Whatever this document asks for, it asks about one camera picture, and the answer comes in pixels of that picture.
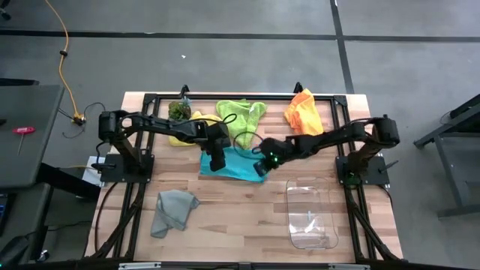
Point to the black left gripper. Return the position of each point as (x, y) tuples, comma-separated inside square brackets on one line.
[(217, 137)]

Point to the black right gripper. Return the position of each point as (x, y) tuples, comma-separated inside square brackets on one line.
[(277, 148)]

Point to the teal microfiber towel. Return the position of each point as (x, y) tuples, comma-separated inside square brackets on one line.
[(240, 167)]

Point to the yellow microfiber towel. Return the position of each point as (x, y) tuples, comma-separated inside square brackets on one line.
[(180, 140)]

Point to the green microfiber towel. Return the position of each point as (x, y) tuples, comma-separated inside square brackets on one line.
[(240, 116)]

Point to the grey microfiber towel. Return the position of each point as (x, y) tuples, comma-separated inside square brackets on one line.
[(172, 210)]

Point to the orange microfiber towel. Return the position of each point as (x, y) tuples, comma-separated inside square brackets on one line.
[(303, 112)]

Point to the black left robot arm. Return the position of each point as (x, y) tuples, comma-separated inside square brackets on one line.
[(165, 127)]

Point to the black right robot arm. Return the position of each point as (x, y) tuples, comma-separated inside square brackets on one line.
[(337, 135)]

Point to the potted succulent plant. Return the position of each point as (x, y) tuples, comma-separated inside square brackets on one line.
[(179, 110)]

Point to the clear plastic bin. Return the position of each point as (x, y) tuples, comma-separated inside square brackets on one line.
[(311, 213)]

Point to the white paper sheet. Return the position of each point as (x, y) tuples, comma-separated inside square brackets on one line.
[(92, 176)]

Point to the grey desk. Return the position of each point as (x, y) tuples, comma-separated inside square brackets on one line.
[(37, 105)]

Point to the dark desk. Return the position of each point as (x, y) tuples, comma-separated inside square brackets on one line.
[(26, 210)]

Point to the black keyboard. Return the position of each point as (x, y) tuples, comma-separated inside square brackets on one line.
[(3, 213)]

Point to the black aluminium rig frame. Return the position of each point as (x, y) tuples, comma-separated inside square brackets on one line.
[(243, 96)]

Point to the grey metal desk frame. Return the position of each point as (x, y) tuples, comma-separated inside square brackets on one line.
[(450, 172)]

